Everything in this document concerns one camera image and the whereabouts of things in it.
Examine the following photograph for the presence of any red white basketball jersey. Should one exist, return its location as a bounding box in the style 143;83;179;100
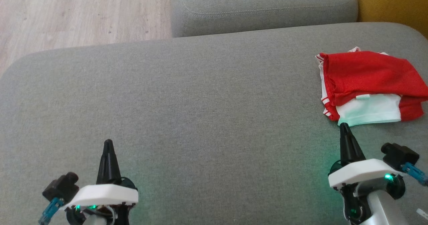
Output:
315;50;428;127

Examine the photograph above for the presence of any blue cable connector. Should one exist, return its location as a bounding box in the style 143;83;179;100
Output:
38;197;65;225
401;162;428;186

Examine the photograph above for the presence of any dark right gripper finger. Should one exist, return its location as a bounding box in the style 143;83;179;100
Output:
339;122;367;167

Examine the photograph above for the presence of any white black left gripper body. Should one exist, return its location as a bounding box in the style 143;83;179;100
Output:
65;178;139;225

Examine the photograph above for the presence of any yellow sofa cushion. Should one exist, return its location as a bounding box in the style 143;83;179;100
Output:
354;0;428;40

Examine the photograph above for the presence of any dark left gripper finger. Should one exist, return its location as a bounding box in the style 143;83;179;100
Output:
96;139;122;186

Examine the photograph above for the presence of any grey fabric sofa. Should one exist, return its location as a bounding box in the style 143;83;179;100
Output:
0;0;428;225

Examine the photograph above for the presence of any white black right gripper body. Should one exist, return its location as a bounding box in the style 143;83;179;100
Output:
328;159;406;224

